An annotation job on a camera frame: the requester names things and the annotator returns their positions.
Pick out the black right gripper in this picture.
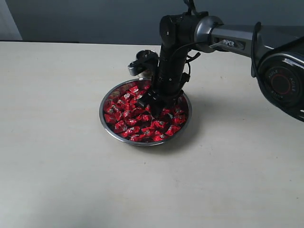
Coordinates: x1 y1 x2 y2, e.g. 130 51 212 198
136 44 189 118

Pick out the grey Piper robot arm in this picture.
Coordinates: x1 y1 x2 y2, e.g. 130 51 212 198
138 14 304 121

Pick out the red wrapped candy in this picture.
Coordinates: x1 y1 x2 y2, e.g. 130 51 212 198
128 85 140 95
173 107 185 116
104 114 116 124
120 93 133 103
151 120 167 130
165 125 181 136

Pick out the small steel cup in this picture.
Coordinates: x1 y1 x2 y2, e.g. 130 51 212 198
136 49 158 79

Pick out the round steel plate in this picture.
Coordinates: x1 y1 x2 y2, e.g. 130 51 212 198
99 79 192 146

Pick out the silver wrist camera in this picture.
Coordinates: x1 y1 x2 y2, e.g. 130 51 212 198
128 52 159 76

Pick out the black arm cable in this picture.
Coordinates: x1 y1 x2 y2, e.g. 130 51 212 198
166 0 262 84

